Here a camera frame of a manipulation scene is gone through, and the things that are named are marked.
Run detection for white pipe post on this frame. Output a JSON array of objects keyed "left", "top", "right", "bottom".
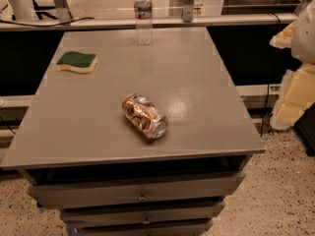
[{"left": 7, "top": 0, "right": 37, "bottom": 21}]

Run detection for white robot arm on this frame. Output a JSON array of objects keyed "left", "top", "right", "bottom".
[{"left": 270, "top": 0, "right": 315, "bottom": 130}]

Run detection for grey metal upright left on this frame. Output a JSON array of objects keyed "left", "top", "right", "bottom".
[{"left": 53, "top": 0, "right": 73, "bottom": 23}]

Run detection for clear plastic water bottle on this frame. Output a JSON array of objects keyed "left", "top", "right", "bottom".
[{"left": 134, "top": 0, "right": 153, "bottom": 45}]

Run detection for top grey drawer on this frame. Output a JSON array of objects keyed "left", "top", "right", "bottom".
[{"left": 29, "top": 171, "right": 245, "bottom": 208}]

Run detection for grey drawer cabinet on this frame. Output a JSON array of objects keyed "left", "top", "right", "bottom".
[{"left": 2, "top": 28, "right": 264, "bottom": 236}]

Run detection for grey metal bracket post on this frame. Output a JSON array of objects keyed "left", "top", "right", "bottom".
[{"left": 183, "top": 0, "right": 195, "bottom": 23}]

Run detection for middle grey drawer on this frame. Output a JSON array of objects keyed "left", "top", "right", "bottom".
[{"left": 61, "top": 200, "right": 224, "bottom": 228}]

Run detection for bottom grey drawer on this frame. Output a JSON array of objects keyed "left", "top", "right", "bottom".
[{"left": 68, "top": 218, "right": 213, "bottom": 236}]

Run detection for grey drawer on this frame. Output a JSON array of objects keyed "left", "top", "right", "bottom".
[
  {"left": 29, "top": 171, "right": 245, "bottom": 208},
  {"left": 68, "top": 218, "right": 213, "bottom": 236},
  {"left": 61, "top": 200, "right": 224, "bottom": 228}
]

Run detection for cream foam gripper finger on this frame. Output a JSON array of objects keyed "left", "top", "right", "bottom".
[
  {"left": 270, "top": 22, "right": 296, "bottom": 49},
  {"left": 270, "top": 64, "right": 315, "bottom": 130}
]

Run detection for black hanging cable right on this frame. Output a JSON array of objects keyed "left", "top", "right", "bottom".
[{"left": 259, "top": 13, "right": 283, "bottom": 138}]

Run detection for black cable on rail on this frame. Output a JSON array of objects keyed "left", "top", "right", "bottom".
[{"left": 0, "top": 16, "right": 95, "bottom": 28}]

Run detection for crushed orange soda can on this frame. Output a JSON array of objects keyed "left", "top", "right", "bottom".
[{"left": 122, "top": 93, "right": 168, "bottom": 140}]

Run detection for green and yellow sponge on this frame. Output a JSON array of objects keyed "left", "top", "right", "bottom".
[{"left": 56, "top": 51, "right": 98, "bottom": 74}]

